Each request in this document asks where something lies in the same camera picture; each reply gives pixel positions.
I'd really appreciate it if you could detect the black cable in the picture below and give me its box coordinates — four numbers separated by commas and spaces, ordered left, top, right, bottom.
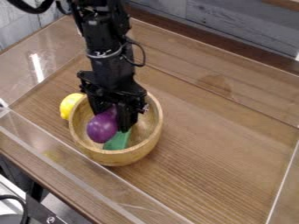
0, 194, 29, 224

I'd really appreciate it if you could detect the yellow toy lemon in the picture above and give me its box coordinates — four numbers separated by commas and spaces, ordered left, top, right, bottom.
60, 93, 84, 120

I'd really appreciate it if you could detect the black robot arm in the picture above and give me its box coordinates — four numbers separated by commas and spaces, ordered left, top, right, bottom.
67, 0, 147, 132

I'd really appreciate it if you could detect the purple toy eggplant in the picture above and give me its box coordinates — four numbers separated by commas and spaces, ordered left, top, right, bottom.
87, 107, 117, 144

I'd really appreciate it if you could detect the clear acrylic tray wall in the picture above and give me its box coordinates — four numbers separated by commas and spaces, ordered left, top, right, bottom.
0, 11, 299, 224

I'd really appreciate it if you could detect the brown wooden bowl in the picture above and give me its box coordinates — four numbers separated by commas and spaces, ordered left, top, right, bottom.
69, 93, 164, 166

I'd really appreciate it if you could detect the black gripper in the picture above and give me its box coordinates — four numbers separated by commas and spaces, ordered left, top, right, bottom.
77, 71, 147, 133

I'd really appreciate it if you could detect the green rectangular block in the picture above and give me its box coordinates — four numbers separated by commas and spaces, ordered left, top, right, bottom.
103, 131, 131, 151

